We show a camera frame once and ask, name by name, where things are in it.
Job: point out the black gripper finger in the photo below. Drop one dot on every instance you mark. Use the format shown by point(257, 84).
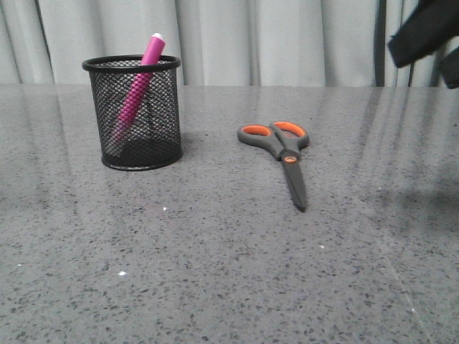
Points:
point(449, 69)
point(430, 25)

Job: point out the grey orange scissors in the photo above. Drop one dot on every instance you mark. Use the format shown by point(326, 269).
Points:
point(284, 141)

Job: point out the magenta marker pen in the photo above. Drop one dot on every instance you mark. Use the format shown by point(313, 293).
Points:
point(133, 100)

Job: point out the black mesh pen cup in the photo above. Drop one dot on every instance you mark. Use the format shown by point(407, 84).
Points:
point(154, 139)

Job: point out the white pleated curtain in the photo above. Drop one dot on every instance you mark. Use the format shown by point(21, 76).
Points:
point(219, 43)

